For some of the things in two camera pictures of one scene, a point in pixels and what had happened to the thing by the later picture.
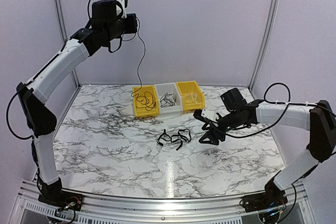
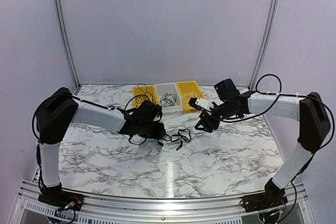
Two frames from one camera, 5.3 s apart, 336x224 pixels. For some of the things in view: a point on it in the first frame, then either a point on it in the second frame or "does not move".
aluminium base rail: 28,209 does not move
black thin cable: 168,99 does not move
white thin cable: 191,97 does not move
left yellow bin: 146,101 does not move
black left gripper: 131,27 → 158,134
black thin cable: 140,65 → 143,87
